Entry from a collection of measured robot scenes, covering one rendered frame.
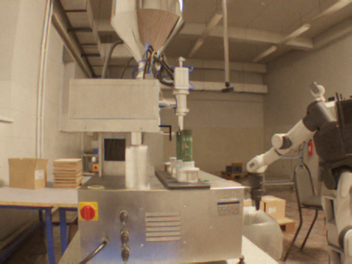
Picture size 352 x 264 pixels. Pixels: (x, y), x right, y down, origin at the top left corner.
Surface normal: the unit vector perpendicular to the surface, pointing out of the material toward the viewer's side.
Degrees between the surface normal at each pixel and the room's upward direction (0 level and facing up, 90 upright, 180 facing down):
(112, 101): 90
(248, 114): 90
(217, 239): 90
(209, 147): 90
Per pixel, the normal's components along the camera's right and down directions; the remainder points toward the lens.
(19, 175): -0.17, -0.04
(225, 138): 0.15, -0.04
